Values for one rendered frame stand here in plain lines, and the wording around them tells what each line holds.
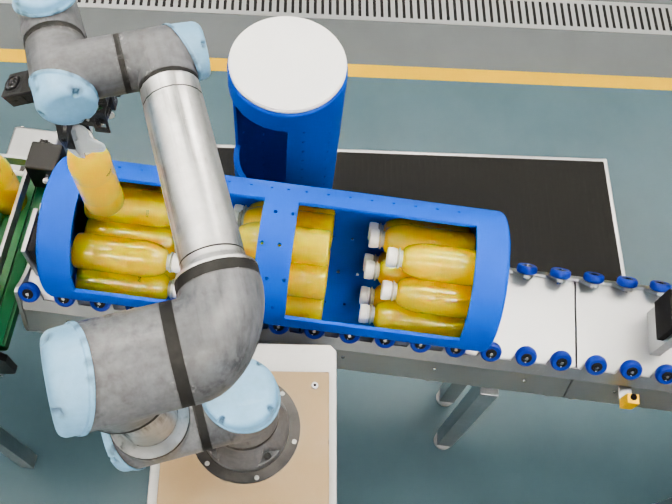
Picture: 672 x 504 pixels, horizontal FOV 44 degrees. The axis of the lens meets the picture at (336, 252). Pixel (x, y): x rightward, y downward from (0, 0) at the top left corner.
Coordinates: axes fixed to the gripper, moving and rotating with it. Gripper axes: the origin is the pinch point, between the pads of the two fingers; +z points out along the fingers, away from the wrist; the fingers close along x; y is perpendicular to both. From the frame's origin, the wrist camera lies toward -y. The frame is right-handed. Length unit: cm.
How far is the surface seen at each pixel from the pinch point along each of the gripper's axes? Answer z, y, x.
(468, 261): 25, 69, 0
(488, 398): 85, 87, -7
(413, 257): 26, 58, 0
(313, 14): 143, 24, 160
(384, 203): 24, 52, 9
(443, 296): 31, 65, -5
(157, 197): 29.3, 7.3, 7.1
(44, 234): 23.5, -9.9, -6.7
